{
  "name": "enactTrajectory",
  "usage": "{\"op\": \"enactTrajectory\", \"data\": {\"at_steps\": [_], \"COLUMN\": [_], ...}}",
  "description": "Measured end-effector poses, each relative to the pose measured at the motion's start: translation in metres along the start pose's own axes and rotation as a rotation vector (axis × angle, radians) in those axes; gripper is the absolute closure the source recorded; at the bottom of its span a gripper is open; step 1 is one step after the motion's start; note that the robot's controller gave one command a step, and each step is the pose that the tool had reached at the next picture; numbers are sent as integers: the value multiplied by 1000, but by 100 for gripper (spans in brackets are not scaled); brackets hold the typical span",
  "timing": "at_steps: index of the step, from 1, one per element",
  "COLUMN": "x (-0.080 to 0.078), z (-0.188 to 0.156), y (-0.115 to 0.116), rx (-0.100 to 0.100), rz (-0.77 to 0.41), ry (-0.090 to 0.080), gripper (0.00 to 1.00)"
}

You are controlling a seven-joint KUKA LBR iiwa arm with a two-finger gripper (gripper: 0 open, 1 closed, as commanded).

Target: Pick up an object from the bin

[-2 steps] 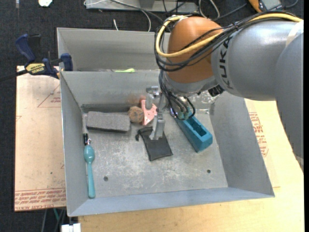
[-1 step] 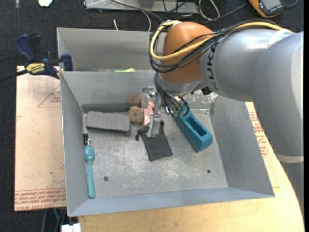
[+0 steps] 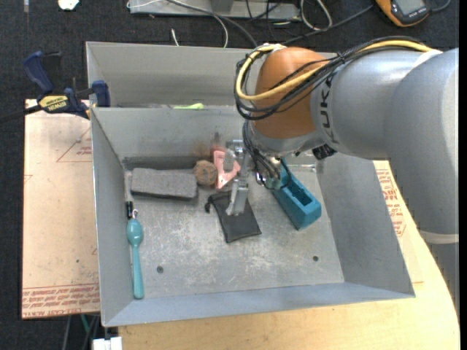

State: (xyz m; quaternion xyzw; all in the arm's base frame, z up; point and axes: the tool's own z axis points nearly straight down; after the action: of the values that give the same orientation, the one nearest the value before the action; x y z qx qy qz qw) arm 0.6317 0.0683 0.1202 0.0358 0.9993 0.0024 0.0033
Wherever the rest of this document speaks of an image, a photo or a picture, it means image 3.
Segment brown ball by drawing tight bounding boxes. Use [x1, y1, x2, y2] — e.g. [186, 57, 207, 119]
[192, 159, 219, 187]

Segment black cloth pouch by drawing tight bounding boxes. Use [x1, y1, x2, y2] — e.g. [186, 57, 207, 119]
[204, 191, 263, 244]

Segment teal rectangular open box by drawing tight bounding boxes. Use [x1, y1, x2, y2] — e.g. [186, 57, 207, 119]
[271, 163, 323, 231]

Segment grey flat block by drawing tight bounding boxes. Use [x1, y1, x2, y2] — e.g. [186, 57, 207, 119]
[130, 166, 199, 201]

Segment grey metal bin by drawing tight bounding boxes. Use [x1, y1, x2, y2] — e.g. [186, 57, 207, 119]
[85, 41, 416, 328]

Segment slim grey black stick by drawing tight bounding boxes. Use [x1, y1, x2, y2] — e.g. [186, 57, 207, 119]
[123, 171, 139, 220]

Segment teal spoon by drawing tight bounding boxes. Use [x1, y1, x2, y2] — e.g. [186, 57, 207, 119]
[126, 218, 146, 300]

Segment brown cardboard board red print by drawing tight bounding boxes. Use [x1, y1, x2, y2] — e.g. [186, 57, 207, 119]
[21, 98, 426, 320]

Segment pink triangle frame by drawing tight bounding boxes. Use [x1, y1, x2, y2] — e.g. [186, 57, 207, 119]
[212, 149, 242, 191]

